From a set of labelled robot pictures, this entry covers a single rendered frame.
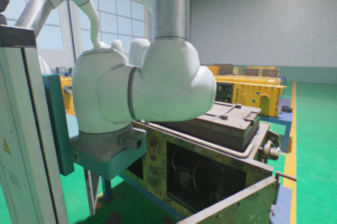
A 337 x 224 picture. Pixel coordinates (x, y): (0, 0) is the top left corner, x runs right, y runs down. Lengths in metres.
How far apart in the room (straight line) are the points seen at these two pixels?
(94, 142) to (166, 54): 0.30
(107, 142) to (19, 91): 0.23
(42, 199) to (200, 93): 0.50
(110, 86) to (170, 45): 0.18
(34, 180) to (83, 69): 0.31
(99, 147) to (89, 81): 0.17
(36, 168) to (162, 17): 0.50
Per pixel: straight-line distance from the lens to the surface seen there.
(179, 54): 0.40
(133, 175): 1.62
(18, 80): 0.49
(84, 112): 0.47
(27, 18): 1.17
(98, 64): 0.44
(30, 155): 0.54
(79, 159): 0.57
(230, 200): 0.72
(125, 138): 0.48
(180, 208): 1.37
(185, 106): 0.39
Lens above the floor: 1.71
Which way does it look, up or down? 13 degrees down
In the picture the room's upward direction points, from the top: straight up
